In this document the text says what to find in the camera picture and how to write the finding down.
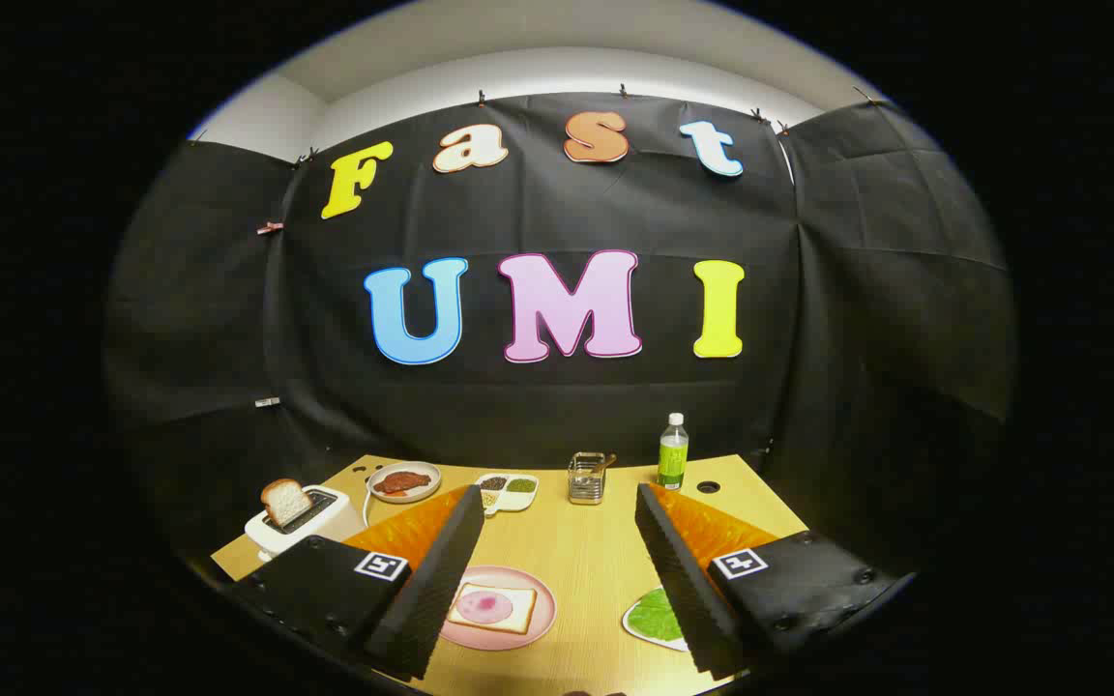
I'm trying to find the white square plate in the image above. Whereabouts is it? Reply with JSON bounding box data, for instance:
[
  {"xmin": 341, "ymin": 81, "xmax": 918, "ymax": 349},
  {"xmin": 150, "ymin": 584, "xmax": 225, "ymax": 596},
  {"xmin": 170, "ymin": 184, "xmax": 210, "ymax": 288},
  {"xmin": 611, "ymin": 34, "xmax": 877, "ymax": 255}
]
[{"xmin": 622, "ymin": 585, "xmax": 693, "ymax": 653}]

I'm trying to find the white divided dish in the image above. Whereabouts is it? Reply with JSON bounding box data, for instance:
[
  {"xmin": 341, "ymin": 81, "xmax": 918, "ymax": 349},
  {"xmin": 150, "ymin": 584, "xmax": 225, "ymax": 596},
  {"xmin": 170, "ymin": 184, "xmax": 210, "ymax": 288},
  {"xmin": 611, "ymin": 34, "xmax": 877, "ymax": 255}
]
[{"xmin": 476, "ymin": 473, "xmax": 540, "ymax": 517}]

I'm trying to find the green lettuce leaf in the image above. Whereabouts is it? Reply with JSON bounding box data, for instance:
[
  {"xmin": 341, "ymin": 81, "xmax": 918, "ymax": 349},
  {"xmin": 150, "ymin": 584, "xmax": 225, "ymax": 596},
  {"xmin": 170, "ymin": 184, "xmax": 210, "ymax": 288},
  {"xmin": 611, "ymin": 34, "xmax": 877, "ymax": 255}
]
[{"xmin": 627, "ymin": 587, "xmax": 689, "ymax": 644}]

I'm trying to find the pink round plate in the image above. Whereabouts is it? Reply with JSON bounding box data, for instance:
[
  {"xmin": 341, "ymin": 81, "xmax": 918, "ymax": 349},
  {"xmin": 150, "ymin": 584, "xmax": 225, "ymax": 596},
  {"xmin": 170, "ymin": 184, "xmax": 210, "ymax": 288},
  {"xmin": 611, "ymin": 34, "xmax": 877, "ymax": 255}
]
[{"xmin": 438, "ymin": 565, "xmax": 558, "ymax": 652}]

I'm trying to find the toasted bread slice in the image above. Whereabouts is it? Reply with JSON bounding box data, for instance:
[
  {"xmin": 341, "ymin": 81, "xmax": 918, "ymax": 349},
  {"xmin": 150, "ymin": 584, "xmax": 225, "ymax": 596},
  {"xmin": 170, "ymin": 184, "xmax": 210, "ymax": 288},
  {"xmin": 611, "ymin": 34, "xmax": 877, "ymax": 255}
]
[{"xmin": 260, "ymin": 478, "xmax": 314, "ymax": 528}]

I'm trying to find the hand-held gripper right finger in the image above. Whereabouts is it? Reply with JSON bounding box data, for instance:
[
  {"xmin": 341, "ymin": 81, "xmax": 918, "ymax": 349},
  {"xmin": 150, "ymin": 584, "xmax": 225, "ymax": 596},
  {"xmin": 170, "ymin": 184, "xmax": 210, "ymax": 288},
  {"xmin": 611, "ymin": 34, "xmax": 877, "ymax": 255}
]
[{"xmin": 634, "ymin": 482, "xmax": 906, "ymax": 682}]

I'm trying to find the white bread slice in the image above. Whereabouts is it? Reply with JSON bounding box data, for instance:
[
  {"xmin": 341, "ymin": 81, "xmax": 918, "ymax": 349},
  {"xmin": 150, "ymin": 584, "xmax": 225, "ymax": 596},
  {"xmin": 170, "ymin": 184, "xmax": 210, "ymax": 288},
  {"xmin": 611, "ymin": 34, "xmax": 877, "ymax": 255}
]
[{"xmin": 447, "ymin": 583, "xmax": 539, "ymax": 636}]

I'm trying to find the black backdrop cloth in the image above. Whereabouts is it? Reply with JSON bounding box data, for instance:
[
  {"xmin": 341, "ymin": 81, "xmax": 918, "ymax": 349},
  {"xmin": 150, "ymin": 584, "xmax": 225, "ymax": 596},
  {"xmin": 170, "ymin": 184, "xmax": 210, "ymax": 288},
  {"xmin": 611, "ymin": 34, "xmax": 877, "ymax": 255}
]
[{"xmin": 103, "ymin": 92, "xmax": 1017, "ymax": 581}]

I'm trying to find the green label bottle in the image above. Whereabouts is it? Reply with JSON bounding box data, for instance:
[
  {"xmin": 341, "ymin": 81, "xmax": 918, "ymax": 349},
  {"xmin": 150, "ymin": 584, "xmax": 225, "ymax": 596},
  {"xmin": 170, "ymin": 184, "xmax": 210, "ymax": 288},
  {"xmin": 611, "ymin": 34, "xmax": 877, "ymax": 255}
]
[{"xmin": 657, "ymin": 413, "xmax": 690, "ymax": 491}]

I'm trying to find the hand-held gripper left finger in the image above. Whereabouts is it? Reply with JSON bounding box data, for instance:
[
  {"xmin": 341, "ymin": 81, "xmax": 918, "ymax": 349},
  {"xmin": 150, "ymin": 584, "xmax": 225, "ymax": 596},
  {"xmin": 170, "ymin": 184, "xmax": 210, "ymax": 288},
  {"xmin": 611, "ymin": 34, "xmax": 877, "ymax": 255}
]
[{"xmin": 228, "ymin": 485, "xmax": 486, "ymax": 682}]

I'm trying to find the white round plate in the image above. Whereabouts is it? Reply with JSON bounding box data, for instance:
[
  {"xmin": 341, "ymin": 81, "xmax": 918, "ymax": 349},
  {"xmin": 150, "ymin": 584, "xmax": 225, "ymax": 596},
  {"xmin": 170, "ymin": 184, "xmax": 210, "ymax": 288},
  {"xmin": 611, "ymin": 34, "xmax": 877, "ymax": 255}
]
[{"xmin": 366, "ymin": 461, "xmax": 443, "ymax": 505}]

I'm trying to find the metal wire holder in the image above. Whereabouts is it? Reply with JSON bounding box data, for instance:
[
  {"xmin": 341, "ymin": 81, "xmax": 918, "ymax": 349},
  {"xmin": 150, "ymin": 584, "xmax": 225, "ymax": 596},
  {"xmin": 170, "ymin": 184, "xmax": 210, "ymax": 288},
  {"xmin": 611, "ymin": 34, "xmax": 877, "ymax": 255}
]
[{"xmin": 568, "ymin": 451, "xmax": 608, "ymax": 506}]

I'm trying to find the pink ham slice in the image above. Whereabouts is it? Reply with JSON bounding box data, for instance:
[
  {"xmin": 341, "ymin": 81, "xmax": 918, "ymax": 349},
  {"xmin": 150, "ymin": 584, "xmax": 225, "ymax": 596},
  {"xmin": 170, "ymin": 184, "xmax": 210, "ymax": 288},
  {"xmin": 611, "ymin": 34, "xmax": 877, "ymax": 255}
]
[{"xmin": 455, "ymin": 592, "xmax": 514, "ymax": 623}]

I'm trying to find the white toaster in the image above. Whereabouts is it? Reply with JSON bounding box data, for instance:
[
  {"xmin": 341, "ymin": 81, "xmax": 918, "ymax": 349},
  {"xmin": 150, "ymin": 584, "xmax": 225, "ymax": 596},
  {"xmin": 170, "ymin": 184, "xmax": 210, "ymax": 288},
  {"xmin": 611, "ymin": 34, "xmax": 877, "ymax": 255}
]
[{"xmin": 245, "ymin": 486, "xmax": 366, "ymax": 562}]

